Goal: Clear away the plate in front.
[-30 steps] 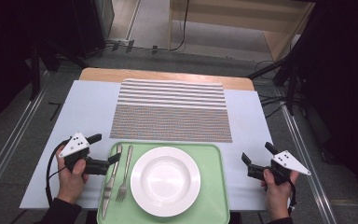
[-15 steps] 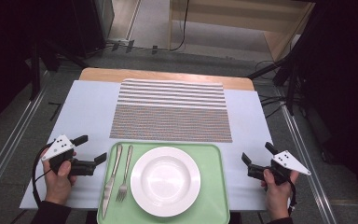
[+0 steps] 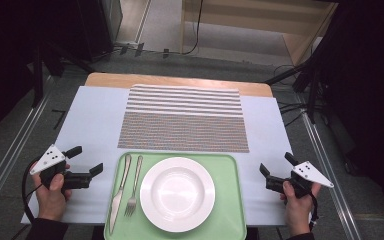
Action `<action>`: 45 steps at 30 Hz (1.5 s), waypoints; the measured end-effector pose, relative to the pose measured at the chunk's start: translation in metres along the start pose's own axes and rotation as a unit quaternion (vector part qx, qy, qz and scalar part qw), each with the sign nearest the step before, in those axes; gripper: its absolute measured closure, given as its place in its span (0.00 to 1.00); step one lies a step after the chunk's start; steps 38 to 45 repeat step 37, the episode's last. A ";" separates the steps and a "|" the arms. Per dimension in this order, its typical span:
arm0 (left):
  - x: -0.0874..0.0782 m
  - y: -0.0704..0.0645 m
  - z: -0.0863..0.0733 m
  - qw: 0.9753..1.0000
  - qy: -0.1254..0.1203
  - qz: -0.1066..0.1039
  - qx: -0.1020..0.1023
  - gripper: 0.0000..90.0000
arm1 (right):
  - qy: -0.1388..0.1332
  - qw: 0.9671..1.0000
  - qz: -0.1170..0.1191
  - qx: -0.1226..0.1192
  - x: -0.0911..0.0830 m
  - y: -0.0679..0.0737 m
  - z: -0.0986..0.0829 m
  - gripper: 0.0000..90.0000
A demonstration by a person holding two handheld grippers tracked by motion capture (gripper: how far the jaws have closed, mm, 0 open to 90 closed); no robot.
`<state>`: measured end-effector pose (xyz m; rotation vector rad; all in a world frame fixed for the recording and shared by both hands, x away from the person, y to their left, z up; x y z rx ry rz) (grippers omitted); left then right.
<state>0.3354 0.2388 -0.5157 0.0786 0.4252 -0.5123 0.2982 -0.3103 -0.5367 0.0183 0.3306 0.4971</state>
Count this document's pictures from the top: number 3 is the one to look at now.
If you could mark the metal fork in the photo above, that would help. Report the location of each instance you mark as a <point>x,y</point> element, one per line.
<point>131,205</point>

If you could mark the wooden table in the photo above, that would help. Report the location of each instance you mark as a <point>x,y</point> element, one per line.
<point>113,80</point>

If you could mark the striped woven placemat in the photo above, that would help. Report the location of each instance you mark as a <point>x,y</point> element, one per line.
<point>180,130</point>

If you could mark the black metal stand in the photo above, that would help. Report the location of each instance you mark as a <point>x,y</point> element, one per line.
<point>38,76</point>

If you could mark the white deep plate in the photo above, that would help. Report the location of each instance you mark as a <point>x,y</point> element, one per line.
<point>176,195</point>

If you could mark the green tray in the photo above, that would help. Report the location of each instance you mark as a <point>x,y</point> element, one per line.
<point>226,200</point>

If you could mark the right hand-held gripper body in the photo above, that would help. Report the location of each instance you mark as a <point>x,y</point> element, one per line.
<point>308,173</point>

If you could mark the black tripod stand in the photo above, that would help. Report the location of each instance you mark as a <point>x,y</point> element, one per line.
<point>312,100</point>

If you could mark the person's left hand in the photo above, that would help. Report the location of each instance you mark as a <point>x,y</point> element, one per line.
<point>51,203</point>

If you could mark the metal knife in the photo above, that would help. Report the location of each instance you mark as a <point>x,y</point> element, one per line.
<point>116,203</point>

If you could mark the black floor tape mark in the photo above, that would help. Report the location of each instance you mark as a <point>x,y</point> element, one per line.
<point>60,120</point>

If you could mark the dark curtain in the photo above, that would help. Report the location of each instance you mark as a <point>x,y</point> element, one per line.
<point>6,50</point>
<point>373,100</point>

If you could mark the dark cabinet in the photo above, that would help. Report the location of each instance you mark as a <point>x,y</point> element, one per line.
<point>96,26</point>

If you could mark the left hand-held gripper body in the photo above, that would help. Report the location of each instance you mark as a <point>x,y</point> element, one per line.
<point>51,160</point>

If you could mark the person's right hand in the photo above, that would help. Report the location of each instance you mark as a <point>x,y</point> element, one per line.
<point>298,213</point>

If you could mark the light wooden cabinet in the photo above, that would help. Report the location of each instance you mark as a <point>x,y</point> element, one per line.
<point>233,16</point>

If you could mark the metal floor rail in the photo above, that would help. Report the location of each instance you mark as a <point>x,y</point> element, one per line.
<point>11,156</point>
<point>326,166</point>

